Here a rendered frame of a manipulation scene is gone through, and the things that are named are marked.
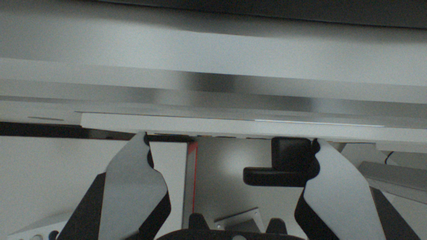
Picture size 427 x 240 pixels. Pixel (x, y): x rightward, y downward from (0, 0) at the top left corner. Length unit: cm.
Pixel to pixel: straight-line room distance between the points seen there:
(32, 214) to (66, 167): 8
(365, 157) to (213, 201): 109
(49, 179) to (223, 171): 86
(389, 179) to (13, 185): 143
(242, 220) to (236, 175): 28
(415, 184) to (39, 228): 133
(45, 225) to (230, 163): 89
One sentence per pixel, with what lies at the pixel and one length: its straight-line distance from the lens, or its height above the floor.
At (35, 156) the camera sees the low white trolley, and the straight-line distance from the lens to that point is 37.
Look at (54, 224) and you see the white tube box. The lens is 31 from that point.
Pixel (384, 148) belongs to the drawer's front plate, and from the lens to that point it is 30.
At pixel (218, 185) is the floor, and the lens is 107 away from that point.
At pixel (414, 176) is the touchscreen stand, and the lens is 129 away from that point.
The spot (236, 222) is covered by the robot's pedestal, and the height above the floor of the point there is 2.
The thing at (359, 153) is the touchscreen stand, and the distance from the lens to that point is 146.
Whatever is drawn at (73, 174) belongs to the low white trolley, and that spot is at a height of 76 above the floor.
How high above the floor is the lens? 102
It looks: 82 degrees down
